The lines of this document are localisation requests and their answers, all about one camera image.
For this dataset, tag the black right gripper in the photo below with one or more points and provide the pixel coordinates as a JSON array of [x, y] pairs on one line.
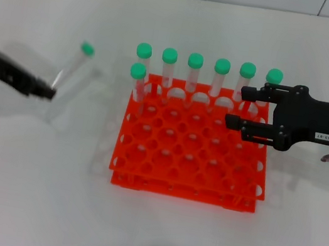
[[321, 122]]

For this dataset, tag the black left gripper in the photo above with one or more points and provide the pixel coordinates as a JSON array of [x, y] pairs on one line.
[[2, 69]]

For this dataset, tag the clear test tube green cap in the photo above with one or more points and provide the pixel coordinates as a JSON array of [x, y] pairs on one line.
[[87, 48], [248, 69], [275, 75], [222, 65], [138, 71], [144, 50], [170, 55], [195, 60]]

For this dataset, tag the orange test tube rack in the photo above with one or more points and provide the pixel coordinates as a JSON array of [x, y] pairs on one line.
[[188, 167]]

